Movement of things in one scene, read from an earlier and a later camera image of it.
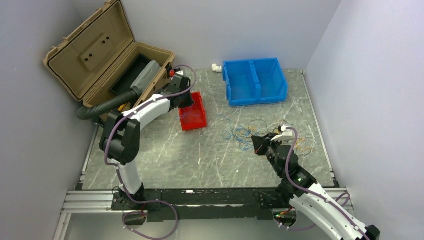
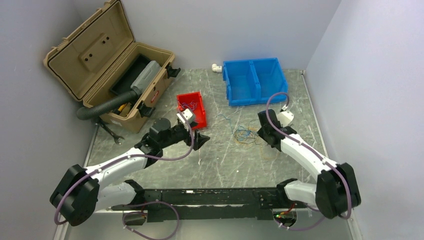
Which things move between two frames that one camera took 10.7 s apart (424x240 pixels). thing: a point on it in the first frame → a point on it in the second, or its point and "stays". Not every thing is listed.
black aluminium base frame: (186, 206) stays
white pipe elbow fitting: (216, 68) stays
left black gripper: (189, 103) → (198, 137)
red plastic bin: (193, 117) stays
